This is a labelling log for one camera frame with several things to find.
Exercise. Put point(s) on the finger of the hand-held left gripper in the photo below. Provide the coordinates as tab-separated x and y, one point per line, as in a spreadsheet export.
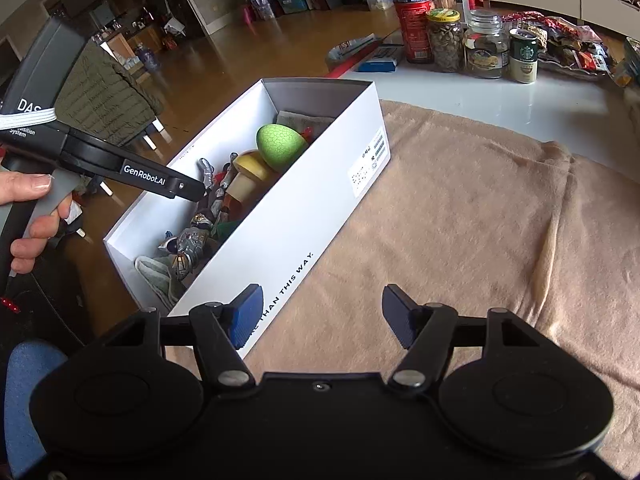
192	189

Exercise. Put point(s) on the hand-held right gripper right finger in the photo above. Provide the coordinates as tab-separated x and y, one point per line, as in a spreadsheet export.
400	317

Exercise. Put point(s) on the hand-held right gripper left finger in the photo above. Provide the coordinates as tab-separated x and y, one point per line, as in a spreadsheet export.
247	317

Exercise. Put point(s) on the silver robot figure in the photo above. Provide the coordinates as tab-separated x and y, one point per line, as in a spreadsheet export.
187	250
220	195

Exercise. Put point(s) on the yellow orange-spotted mushroom toy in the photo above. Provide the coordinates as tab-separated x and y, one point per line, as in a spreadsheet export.
247	177

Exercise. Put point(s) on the green toy egg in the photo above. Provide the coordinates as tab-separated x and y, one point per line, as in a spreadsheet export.
280	145

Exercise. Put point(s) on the white cardboard box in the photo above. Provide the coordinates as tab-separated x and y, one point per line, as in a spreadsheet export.
300	230

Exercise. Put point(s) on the person's left hand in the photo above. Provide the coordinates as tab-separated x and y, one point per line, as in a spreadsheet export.
25	185

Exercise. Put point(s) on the olive quilted jacket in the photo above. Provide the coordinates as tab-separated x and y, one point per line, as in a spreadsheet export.
105	95

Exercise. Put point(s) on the beige blanket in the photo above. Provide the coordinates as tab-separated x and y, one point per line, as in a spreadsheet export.
475	260

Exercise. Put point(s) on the red stick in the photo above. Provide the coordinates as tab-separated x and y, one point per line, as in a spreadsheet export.
350	60

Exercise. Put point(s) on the teal storage box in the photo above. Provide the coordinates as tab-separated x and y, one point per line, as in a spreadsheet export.
290	0

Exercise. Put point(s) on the small blue box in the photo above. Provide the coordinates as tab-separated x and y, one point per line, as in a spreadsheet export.
379	65

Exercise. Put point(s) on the person's blue trouser leg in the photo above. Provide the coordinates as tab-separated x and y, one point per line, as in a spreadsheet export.
30	400

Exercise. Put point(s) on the red drink can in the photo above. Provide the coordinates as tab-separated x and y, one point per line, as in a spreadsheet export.
412	27

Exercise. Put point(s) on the yellow-lid jar of seeds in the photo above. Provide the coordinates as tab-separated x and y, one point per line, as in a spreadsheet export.
446	42

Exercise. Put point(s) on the labelled glass jar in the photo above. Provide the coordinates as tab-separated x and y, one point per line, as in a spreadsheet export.
485	47

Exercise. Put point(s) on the green white coffee can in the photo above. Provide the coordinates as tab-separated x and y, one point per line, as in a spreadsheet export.
523	57

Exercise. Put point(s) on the tray of snack packets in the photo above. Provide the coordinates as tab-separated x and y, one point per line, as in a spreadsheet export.
575	50

